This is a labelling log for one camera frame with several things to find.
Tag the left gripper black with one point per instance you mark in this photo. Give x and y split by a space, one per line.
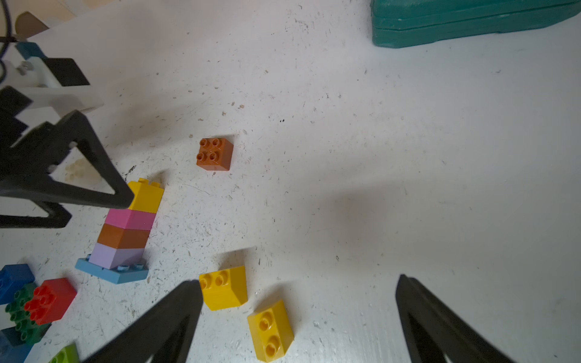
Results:
27 166

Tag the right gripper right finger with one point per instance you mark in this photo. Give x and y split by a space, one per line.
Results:
434 333

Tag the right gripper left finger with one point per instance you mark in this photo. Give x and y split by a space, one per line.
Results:
163 334

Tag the light blue lego brick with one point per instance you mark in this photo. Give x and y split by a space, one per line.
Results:
119 275

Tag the orange lego brick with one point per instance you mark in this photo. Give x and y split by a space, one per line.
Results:
215 154
120 238

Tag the pink lego brick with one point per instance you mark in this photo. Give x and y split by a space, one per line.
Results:
130 219

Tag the purple lego brick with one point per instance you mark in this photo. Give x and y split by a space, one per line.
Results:
110 258

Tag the lime green lego brick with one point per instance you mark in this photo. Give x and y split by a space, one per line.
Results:
68 354

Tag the yellow lego brick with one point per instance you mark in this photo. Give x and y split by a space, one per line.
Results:
271 332
147 196
224 289

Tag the blue lego brick upper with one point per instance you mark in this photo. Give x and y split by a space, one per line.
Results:
13 278

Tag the red lego brick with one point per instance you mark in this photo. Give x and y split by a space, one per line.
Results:
50 301

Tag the dark green lego brick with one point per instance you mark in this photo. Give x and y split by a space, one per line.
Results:
26 331

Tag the blue lego brick left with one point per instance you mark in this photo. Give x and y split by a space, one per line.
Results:
13 349

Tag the green tool case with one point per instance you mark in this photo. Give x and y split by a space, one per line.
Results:
402 24

